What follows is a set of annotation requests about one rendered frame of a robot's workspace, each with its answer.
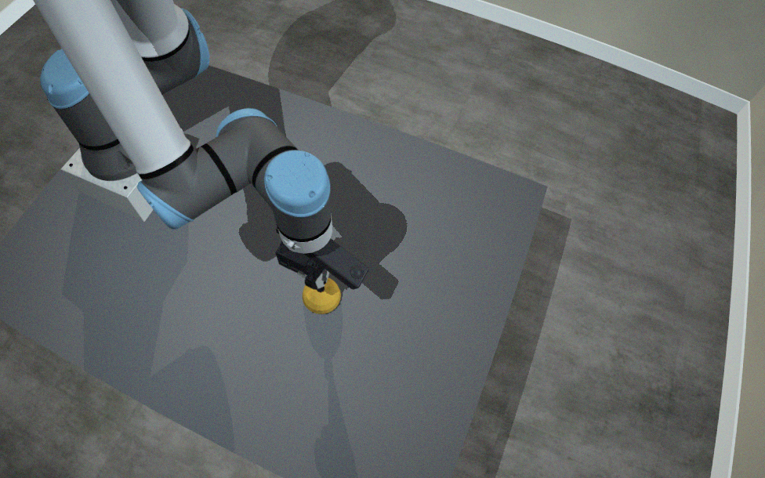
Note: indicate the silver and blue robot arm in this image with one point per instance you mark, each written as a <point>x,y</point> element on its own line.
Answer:
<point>100,74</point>

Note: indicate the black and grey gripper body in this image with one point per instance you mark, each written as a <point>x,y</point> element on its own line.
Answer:
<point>297,261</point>

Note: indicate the yellow dome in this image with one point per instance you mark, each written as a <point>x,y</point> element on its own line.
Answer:
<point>322,300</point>

